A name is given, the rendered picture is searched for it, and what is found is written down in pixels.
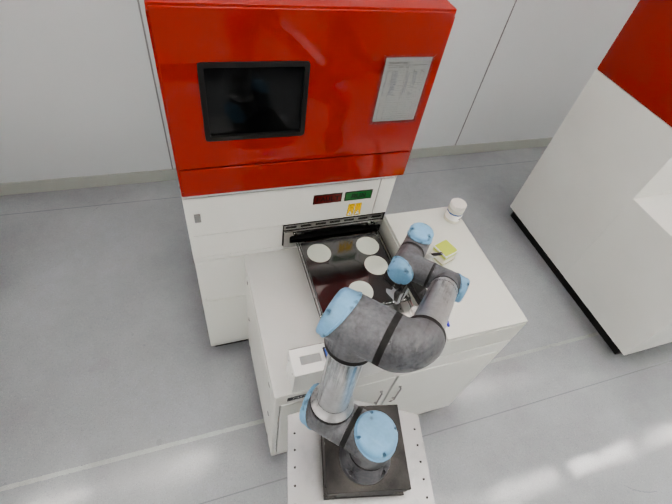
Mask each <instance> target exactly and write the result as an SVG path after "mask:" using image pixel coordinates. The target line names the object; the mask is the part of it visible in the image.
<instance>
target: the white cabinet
mask: <svg viewBox="0 0 672 504"><path fill-rule="evenodd" d="M245 279H246V300H247V320H248V340H249V345H250V350H251V355H252V360H253V365H254V371H255V376H256V381H257V386H258V391H259V396H260V401H261V406H262V412H263V417H264V422H265V427H266V432H267V437H268V442H269V448H270V453H271V456H274V455H277V454H281V453H284V452H287V448H288V415H291V414H294V413H298V412H300V408H301V406H302V402H303V400H304V398H305V396H306V394H307V392H308V391H309V390H307V391H303V392H299V393H295V394H291V395H287V396H283V397H279V398H274V393H273V388H272V384H271V379H270V375H269V370H268V365H267V361H266V356H265V351H264V347H263V342H262V337H261V333H260V328H259V324H258V319H257V314H256V310H255V305H254V300H253V296H252V291H251V286H250V282H249V277H248V273H247V268H246V263H245ZM509 341H510V340H506V341H502V342H498V343H494V344H490V345H486V346H482V347H478V348H474V349H470V350H466V351H461V352H457V353H453V354H449V355H445V356H441V357H438V358H437V359H436V360H435V361H434V362H433V363H431V364H430V365H428V366H427V367H425V368H423V369H420V370H417V371H414V372H409V373H393V372H389V371H384V372H380V373H376V374H372V375H368V376H364V377H360V378H358V381H357V384H356V386H355V389H354V392H353V397H354V400H357V401H362V402H366V403H370V404H375V405H396V404H397V405H398V410H401V411H405V412H409V413H414V414H421V413H424V412H428V411H431V410H435V409H438V408H442V407H445V406H449V405H450V404H451V403H452V402H453V401H454V399H455V398H456V397H457V396H458V395H459V394H460V393H461V392H462V391H463V390H464V389H465V388H466V387H467V386H468V385H469V384H470V383H471V381H472V380H473V379H474V378H475V377H476V376H477V375H478V374H479V373H480V372H481V371H482V370H483V369H484V368H485V367H486V366H487V365H488V363H489V362H490V361H491V360H492V359H493V358H494V357H495V356H496V355H497V354H498V353H499V352H500V351H501V350H502V349H503V348H504V347H505V345H506V344H507V343H508V342H509Z"/></svg>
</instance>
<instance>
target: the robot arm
mask: <svg viewBox="0 0 672 504"><path fill-rule="evenodd" d="M433 237H434V231H433V229H432V228H431V227H430V226H429V225H427V224H425V223H421V222H417V223H414V224H412V225H411V226H410V228H409V230H408V231H407V235H406V237H405V239H404V241H403V242H402V244H401V246H400V248H399V249H398V251H397V253H396V254H395V256H393V258H392V260H391V262H390V264H389V266H388V268H387V270H386V271H385V274H384V277H383V281H384V282H385V283H387V285H389V286H390V287H392V286H393V289H392V290H391V289H388V288H387V289H386V292H387V294H388V295H389V296H390V297H391V298H392V299H393V302H394V303H395V304H399V303H400V302H401V301H402V300H403V298H404V297H405V296H406V294H407V293H408V291H409V290H410V292H411V293H412V295H413V297H414V299H415V301H416V302H417V304H418V305H419V306H418V308H417V310H416V312H415V314H414V315H413V316H411V317H408V316H406V315H404V314H402V313H400V312H398V311H396V310H394V309H392V308H390V307H388V306H386V305H384V304H382V303H380V302H378V301H376V300H374V299H372V298H370V297H368V296H366V295H364V294H362V292H360V291H356V290H353V289H351V288H349V287H344V288H342V289H340V290H339V291H338V293H337V294H336V295H335V296H334V298H333V299H332V301H331V302H330V304H329V305H328V307H327V308H326V310H325V312H324V313H323V315H322V317H321V319H320V321H319V323H318V325H317V327H316V333H317V334H319V335H320V337H322V338H324V346H325V349H326V351H327V353H328V354H327V358H326V362H325V366H324V370H323V374H322V378H321V382H320V383H316V384H314V385H313V386H312V387H311V388H310V389H309V391H308V392H307V394H306V396H305V398H304V400H303V402H302V406H301V408H300V413H299V419H300V421H301V423H302V424H304V425H305V426H306V427H307V428H308V429H310V430H313V431H315V432H316V433H318V434H319V435H321V436H323V437H324V438H326V439H328V440H329V441H331V442H333V443H334V444H336V445H337V446H339V447H340V451H339V461H340V465H341V468H342V470H343V472H344V474H345V475H346V476H347V477H348V478H349V479H350V480H351V481H353V482H354V483H356V484H359V485H364V486H368V485H373V484H376V483H377V482H379V481H380V480H381V479H383V477H384V476H385V475H386V473H387V472H388V470H389V467H390V463H391V457H392V455H393V454H394V452H395V450H396V446H397V442H398V432H397V429H396V426H395V424H394V422H393V421H392V419H391V418H390V417H389V416H388V415H386V414H385V413H383V412H381V411H377V410H372V411H367V410H365V409H364V408H362V407H360V406H359V405H357V404H355V403H354V397H353V392H354V389H355V386H356V384H357V381H358V378H359V376H360V373H361V370H362V368H363V365H365V364H367V363H368V362H370V363H372V364H374V365H375V366H377V367H379V368H381V369H383V370H386V371H389V372H393V373H409V372H414V371H417V370H420V369H423V368H425V367H427V366H428V365H430V364H431V363H433V362H434V361H435V360H436V359H437V358H438V357H439V356H440V354H441V353H442V351H443V349H444V347H445V343H446V337H447V336H446V331H445V328H446V325H447V322H448V319H449V317H450V314H451V311H452V308H453V305H454V302H457V303H459V302H461V301H462V299H463V297H464V296H465V294H466V291H467V289H468V287H469V285H470V280H469V279H468V278H466V277H464V276H462V275H461V274H460V273H456V272H454V271H452V270H450V269H448V268H445V267H443V266H441V265H439V264H436V263H434V262H432V261H430V260H428V259H426V258H424V257H425V255H426V253H427V251H428V249H429V246H430V244H431V243H432V239H433ZM385 275H386V277H385ZM426 288H427V289H426Z"/></svg>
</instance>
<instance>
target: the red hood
mask: <svg viewBox="0 0 672 504"><path fill-rule="evenodd" d="M144 4H145V13H146V18H147V23H148V28H149V33H150V39H151V44H152V49H153V54H154V59H155V64H156V69H157V74H158V79H159V84H160V89H161V94H162V99H163V105H164V110H165V115H166V120H167V125H168V130H169V135H170V140H171V145H172V150H173V155H174V160H175V165H176V170H177V176H178V181H179V186H180V191H181V196H182V197H190V196H200V195H210V194H220V193H230V192H239V191H249V190H259V189H269V188H279V187H289V186H298V185H308V184H318V183H328V182H338V181H348V180H357V179H367V178H377V177H387V176H397V175H403V174H404V171H405V168H406V165H407V162H408V159H409V156H410V153H411V150H412V147H413V144H414V141H415V138H416V135H417V132H418V129H419V126H420V123H421V120H422V117H423V114H424V111H425V108H426V105H427V102H428V98H429V95H430V92H431V89H432V86H433V83H434V80H435V77H436V74H437V71H438V68H439V65H440V62H441V59H442V56H443V53H444V50H445V47H446V44H447V41H448V38H449V35H450V32H451V29H452V26H453V23H454V20H455V14H456V11H457V9H456V8H455V7H454V6H453V5H452V4H451V3H450V2H449V1H448V0H144Z"/></svg>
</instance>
